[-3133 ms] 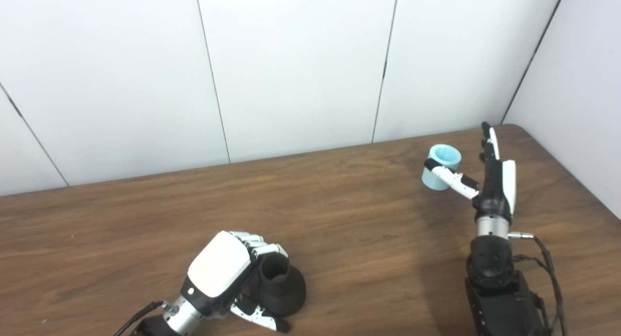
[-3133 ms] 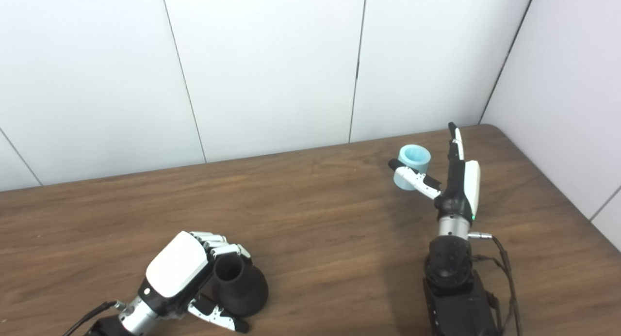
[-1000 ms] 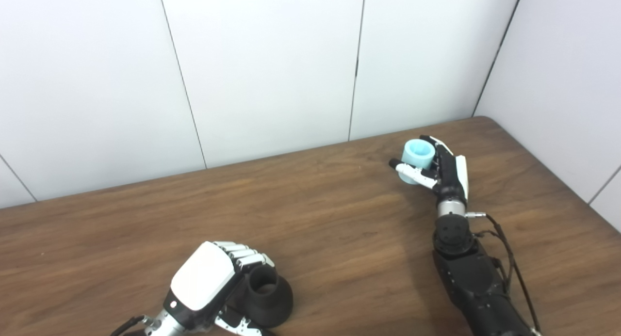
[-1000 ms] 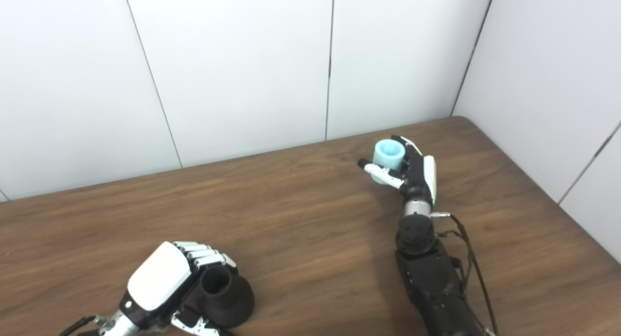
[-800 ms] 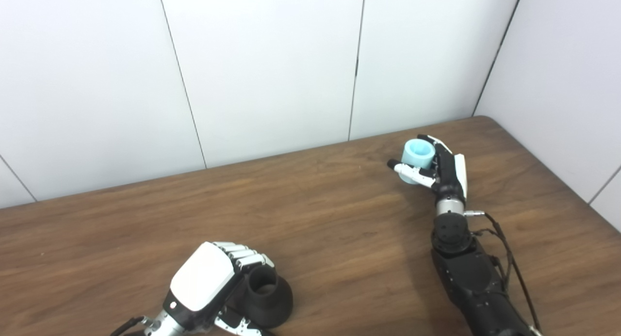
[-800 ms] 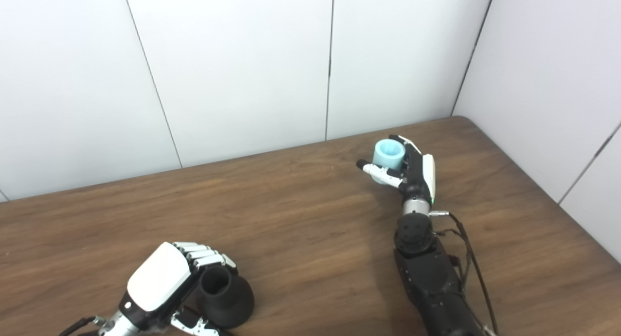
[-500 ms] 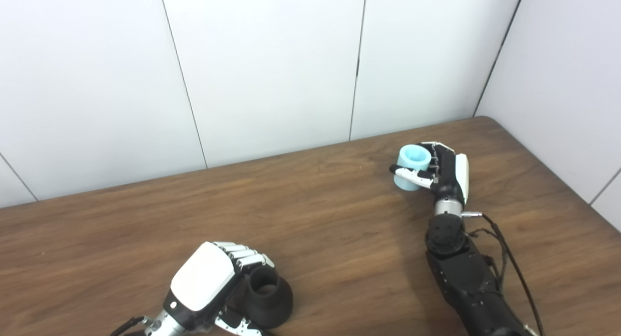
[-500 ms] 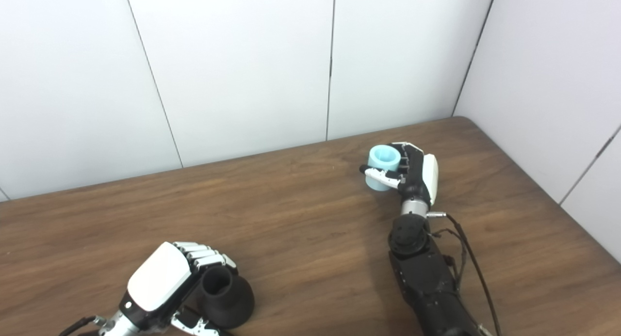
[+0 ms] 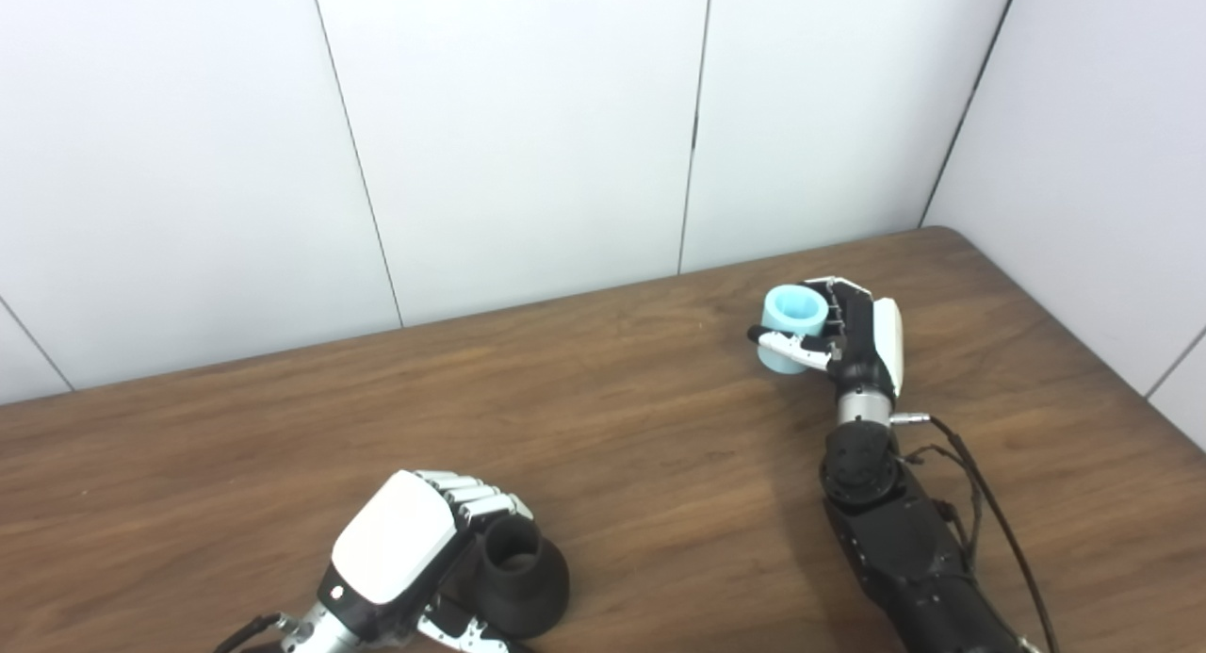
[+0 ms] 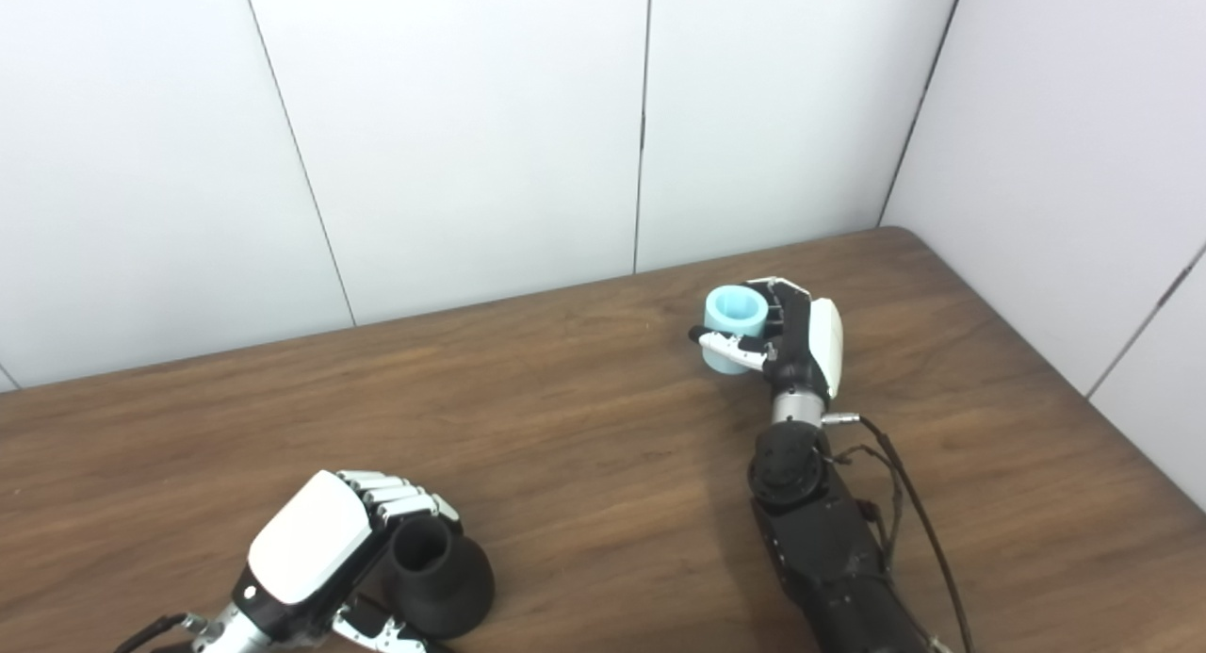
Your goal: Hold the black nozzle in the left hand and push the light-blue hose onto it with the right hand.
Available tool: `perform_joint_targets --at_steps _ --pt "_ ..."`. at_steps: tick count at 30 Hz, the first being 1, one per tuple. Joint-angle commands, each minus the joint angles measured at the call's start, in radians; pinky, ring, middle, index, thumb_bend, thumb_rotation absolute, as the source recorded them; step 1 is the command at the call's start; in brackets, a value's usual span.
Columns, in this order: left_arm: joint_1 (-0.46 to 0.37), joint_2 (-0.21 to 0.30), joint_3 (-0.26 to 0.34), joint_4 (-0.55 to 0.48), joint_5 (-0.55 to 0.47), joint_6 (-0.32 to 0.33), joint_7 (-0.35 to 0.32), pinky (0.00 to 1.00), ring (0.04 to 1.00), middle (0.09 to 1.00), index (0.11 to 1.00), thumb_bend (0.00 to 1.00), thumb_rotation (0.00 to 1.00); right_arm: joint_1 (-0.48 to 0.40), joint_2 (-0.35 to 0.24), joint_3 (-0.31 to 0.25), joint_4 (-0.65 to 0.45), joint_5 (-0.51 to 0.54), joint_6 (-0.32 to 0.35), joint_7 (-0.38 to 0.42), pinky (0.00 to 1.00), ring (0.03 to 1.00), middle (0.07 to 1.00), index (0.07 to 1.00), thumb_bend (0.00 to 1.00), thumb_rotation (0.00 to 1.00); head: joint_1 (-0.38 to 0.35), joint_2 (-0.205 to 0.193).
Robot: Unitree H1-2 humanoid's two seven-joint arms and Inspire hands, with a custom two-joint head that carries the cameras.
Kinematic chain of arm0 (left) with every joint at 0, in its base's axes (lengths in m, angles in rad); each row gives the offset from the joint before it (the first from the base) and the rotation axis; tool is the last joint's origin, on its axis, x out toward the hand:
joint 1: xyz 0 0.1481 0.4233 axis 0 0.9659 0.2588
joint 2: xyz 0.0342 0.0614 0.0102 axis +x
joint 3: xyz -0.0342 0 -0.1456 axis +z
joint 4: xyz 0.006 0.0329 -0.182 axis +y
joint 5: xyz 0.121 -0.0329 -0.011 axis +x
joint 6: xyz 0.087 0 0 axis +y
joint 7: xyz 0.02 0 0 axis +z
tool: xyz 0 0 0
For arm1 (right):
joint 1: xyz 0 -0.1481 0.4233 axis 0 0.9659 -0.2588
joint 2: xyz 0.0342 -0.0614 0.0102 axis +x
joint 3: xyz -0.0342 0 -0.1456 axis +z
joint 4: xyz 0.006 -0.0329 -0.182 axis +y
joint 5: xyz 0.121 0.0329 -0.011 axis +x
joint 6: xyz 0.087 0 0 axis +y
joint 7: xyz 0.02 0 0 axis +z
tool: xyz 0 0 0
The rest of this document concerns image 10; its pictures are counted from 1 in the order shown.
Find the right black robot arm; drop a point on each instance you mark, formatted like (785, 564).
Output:
(820, 540)

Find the black nozzle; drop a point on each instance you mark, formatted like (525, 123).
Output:
(448, 587)

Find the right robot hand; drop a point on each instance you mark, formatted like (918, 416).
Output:
(810, 342)

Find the light blue cylinder cup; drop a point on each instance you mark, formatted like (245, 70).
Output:
(730, 318)

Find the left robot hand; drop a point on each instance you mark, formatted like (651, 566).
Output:
(306, 540)

